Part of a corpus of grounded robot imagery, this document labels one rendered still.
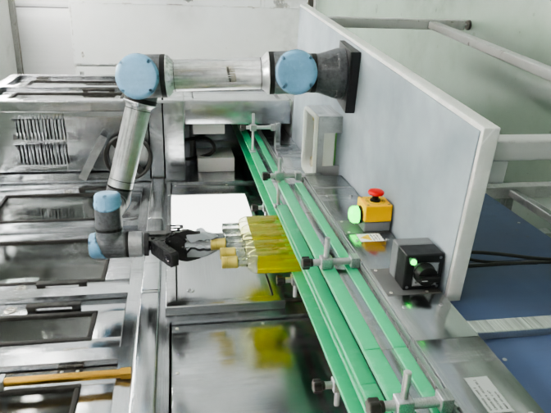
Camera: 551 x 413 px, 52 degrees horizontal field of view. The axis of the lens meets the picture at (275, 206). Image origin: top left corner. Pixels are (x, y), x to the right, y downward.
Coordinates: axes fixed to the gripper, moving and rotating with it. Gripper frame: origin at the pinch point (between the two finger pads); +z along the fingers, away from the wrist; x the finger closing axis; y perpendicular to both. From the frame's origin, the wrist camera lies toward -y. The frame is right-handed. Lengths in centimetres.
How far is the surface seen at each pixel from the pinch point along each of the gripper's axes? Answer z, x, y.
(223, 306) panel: 1.7, 12.4, -14.1
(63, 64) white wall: -113, 15, 423
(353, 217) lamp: 32.8, -19.5, -27.5
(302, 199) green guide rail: 26.2, -13.4, 0.0
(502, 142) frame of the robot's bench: 49, -47, -58
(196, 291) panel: -5.5, 12.5, -5.3
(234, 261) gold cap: 4.7, -1.0, -13.1
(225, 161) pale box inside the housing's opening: 14, 12, 113
